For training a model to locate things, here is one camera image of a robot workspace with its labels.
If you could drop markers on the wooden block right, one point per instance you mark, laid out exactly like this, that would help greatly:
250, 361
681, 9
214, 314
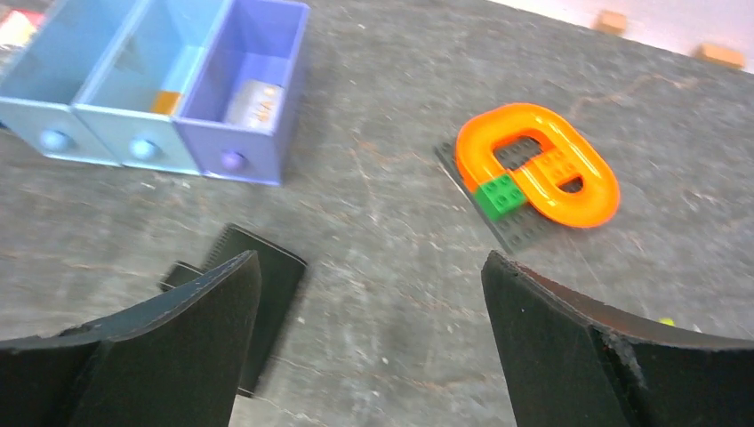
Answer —
720, 55

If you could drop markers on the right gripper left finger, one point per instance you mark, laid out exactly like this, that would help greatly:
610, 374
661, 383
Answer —
173, 360

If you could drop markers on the blue three-compartment tray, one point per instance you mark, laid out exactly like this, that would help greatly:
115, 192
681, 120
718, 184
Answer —
82, 88

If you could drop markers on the orange oval ring toy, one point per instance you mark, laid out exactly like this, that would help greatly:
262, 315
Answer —
569, 183

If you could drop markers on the black card holder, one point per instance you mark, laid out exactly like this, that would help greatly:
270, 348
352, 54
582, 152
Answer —
281, 274

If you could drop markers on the yellow card in tray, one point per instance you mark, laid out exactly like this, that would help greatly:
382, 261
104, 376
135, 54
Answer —
166, 102

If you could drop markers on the wooden block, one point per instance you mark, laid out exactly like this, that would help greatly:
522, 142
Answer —
611, 22
720, 55

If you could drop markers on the wooden block left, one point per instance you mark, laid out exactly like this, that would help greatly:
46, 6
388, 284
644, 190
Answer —
611, 22

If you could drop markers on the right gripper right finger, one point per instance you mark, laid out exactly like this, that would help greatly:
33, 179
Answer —
571, 360

